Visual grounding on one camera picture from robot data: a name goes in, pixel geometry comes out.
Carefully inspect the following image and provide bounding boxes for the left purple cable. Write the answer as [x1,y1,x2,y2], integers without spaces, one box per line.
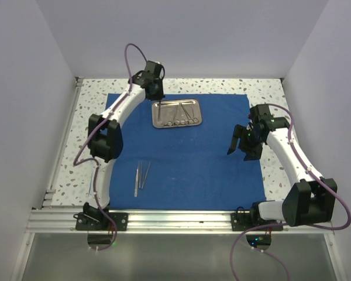
[73,43,149,251]

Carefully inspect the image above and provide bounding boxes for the blue surgical cloth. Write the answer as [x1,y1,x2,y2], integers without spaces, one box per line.
[109,94,266,211]

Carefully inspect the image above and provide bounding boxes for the aluminium mounting rail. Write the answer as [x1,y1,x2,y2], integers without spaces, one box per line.
[25,204,335,235]

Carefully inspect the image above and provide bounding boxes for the purple cable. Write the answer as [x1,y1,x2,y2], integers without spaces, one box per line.
[73,43,149,251]
[229,104,351,281]

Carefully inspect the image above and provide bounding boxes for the thin steel tweezers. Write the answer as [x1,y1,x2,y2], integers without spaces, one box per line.
[140,162,151,189]

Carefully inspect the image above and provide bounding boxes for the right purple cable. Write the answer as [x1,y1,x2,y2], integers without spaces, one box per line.
[229,104,351,281]

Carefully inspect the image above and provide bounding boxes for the surgical instruments in tray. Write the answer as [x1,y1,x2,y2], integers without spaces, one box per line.
[162,101,201,128]

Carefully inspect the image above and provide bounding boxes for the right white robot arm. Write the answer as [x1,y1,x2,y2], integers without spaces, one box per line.
[228,104,338,230]

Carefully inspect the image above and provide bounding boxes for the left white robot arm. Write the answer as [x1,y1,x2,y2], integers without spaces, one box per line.
[83,60,165,230]

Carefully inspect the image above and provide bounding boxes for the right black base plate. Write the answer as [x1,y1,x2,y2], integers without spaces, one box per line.
[230,204,283,231]

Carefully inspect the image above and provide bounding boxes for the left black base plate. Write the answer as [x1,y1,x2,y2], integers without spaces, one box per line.
[73,213,128,231]

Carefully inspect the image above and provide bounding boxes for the steel instrument tray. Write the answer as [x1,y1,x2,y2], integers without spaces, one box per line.
[152,98,202,129]

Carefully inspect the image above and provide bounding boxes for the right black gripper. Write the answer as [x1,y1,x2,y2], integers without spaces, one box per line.
[228,124,264,162]

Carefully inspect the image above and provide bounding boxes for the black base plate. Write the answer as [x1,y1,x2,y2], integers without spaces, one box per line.
[73,213,128,231]
[230,204,283,231]

